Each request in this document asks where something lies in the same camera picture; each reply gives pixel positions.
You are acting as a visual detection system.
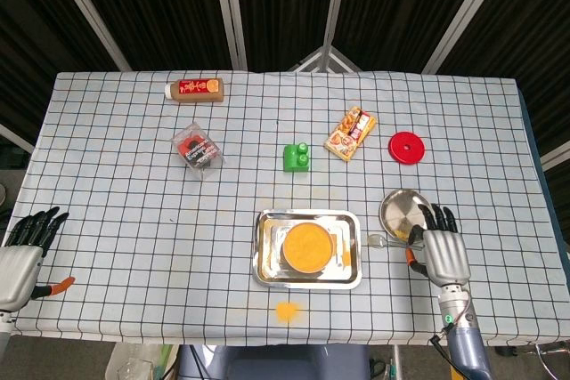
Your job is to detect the white grid-patterned tablecloth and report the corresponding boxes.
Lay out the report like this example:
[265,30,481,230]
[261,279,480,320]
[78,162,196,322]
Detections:
[7,70,566,348]

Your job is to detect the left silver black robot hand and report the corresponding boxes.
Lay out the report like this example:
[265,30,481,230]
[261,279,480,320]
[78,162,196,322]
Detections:
[0,206,77,312]

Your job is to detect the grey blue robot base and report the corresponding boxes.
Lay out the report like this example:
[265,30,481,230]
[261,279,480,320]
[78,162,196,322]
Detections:
[177,344,371,380]

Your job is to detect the black folding screen white frames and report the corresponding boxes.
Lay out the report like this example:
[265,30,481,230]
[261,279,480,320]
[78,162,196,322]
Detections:
[0,0,570,176]

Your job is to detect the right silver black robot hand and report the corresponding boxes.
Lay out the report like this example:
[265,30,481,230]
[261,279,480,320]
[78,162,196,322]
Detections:
[407,203,472,288]

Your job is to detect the bowl of yellow powder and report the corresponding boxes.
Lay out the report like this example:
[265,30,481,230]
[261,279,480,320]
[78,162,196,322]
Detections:
[281,222,336,274]

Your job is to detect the red plastic disc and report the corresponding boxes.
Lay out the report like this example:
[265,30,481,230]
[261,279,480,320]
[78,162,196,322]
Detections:
[387,131,427,166]

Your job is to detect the yellow snack box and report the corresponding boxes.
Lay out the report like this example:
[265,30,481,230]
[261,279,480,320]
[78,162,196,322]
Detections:
[323,106,379,164]

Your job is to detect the clear plastic container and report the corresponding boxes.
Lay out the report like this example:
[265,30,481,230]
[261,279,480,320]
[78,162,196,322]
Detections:
[105,343,173,380]

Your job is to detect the green toy building block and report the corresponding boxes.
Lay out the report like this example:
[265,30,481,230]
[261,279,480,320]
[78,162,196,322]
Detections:
[282,142,312,174]

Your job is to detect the brown drink bottle red label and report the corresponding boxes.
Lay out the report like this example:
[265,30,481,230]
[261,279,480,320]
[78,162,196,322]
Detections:
[163,77,224,106]

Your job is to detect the clear box of capsules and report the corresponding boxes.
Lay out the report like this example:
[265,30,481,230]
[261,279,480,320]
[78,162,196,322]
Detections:
[171,122,227,182]

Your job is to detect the spilled yellow powder pile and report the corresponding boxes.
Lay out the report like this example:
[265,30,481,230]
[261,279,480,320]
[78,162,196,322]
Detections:
[273,300,306,324]

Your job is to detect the round steel plate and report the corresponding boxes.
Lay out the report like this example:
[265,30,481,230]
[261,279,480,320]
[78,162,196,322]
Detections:
[379,188,436,241]

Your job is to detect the small metal spoon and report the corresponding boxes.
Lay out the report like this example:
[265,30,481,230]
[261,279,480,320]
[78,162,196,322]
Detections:
[367,233,424,249]

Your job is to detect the rectangular steel tray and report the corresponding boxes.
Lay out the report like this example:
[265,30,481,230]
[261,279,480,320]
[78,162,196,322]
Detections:
[251,208,363,290]

